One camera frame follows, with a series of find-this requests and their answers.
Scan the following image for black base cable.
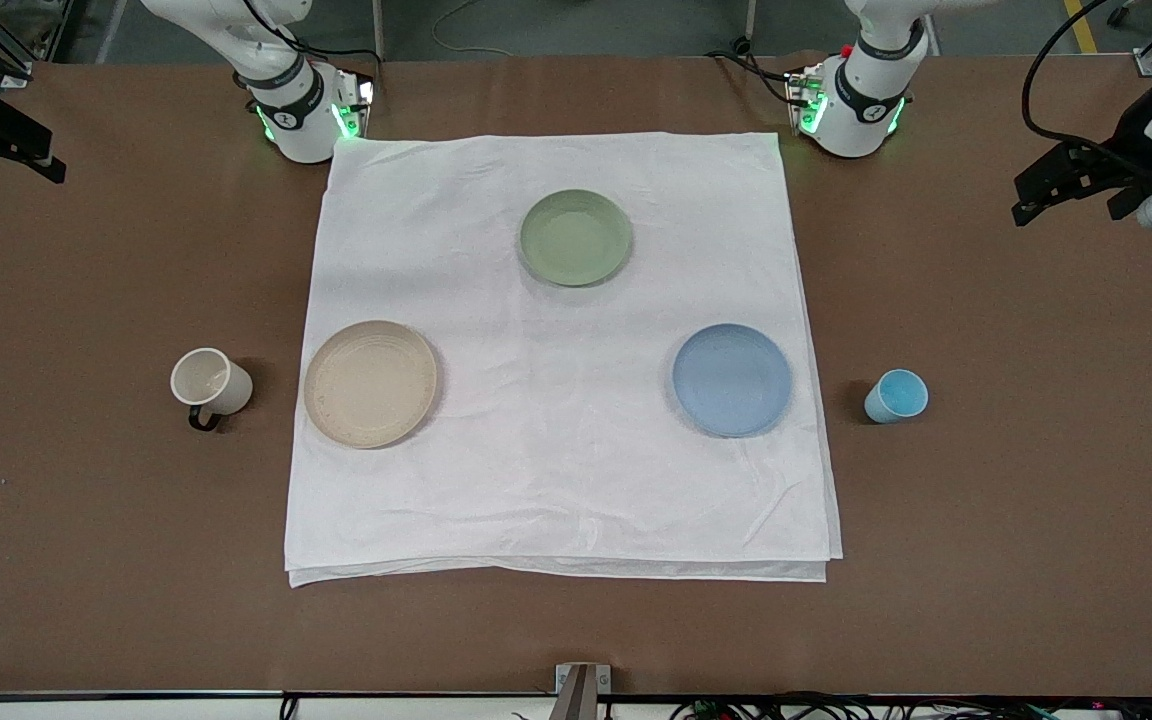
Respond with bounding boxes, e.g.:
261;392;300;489
704;36;799;104

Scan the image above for blue cup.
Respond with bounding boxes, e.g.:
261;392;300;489
863;368;930;425

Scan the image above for tangled black cables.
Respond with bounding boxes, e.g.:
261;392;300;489
668;690;1152;720

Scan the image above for green plate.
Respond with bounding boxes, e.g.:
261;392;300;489
518;188;634;289

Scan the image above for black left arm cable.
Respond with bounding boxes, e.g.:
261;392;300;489
1022;0;1152;161

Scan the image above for beige gray plate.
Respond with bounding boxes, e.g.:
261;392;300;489
303;320;440;450

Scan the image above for blue plate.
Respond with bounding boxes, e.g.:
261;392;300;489
672;323;794;439

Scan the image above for white cloth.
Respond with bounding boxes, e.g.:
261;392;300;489
284;132;844;589

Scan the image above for metal table bracket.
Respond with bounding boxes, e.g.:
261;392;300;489
549;662;613;720

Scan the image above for white mug black handle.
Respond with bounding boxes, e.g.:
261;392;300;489
170;347;254;433

